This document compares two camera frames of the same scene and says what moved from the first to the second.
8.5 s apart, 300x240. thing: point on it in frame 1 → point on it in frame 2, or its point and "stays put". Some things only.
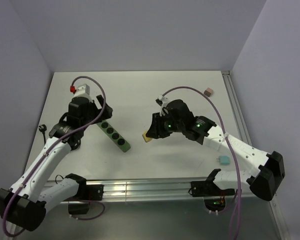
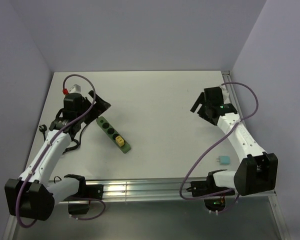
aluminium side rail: (236, 108) stays put
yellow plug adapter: (146, 139) → (120, 141)
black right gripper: (156, 130) → (200, 100)
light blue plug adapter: (224, 160) stays put
